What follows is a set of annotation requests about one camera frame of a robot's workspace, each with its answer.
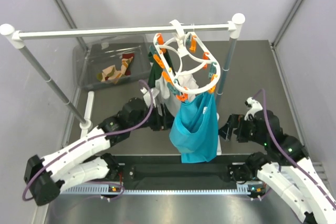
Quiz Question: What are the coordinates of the clear plastic bin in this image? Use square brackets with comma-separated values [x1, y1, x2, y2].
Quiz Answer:
[72, 35, 151, 91]

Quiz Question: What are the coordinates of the white and green shirt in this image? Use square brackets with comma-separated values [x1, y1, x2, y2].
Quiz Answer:
[140, 50, 200, 118]

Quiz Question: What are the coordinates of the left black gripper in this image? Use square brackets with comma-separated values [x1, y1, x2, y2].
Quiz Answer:
[129, 102, 181, 131]

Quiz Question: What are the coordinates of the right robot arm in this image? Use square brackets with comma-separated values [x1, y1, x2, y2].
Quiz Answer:
[219, 110, 335, 223]

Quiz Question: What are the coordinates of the blue cloth garment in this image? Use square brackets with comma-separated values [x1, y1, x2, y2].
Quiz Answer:
[169, 92, 218, 164]

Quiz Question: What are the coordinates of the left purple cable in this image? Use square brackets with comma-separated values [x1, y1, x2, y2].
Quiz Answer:
[22, 79, 155, 201]

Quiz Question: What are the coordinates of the white clothes drying rack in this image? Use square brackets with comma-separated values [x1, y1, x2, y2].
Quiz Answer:
[0, 13, 246, 155]

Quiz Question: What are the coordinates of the purple cable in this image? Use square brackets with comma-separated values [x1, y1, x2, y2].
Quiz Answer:
[252, 88, 336, 204]
[22, 79, 155, 201]

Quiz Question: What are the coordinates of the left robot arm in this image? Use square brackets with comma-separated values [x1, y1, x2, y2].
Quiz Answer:
[22, 98, 174, 206]

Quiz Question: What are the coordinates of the striped beige sock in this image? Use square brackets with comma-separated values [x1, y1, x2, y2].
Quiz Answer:
[97, 65, 124, 84]

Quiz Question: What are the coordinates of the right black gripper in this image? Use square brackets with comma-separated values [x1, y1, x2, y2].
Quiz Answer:
[216, 113, 268, 145]

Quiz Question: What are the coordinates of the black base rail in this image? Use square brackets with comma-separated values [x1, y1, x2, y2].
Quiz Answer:
[105, 155, 265, 191]

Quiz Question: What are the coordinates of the white oval clip hanger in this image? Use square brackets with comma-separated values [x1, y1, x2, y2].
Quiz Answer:
[149, 19, 221, 102]

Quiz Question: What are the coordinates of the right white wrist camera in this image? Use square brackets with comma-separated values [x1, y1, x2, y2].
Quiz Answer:
[244, 97, 263, 121]

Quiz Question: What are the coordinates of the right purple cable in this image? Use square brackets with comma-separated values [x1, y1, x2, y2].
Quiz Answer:
[252, 88, 336, 204]

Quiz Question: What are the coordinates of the striped sock red cuff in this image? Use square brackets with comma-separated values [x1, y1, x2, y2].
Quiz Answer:
[121, 53, 135, 77]

